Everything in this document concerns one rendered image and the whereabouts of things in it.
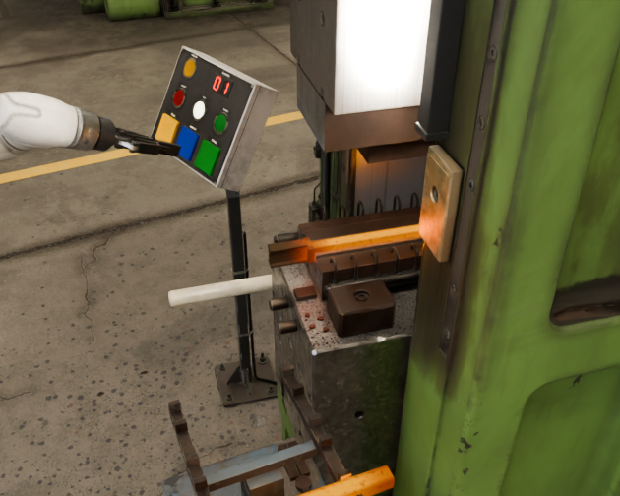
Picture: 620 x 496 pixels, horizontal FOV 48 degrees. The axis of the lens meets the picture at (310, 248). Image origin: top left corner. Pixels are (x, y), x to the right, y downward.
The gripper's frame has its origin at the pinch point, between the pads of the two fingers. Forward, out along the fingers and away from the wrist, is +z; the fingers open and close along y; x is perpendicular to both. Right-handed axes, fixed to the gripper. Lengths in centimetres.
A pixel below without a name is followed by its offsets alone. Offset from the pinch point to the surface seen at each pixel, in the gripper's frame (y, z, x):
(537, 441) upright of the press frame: 100, 33, -17
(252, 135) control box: 7.1, 18.3, 9.9
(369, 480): 94, -14, -21
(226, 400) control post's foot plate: -6, 65, -85
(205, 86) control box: -11.2, 13.3, 15.8
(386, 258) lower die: 59, 19, 1
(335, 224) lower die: 41.0, 20.8, 1.1
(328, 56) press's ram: 55, -16, 35
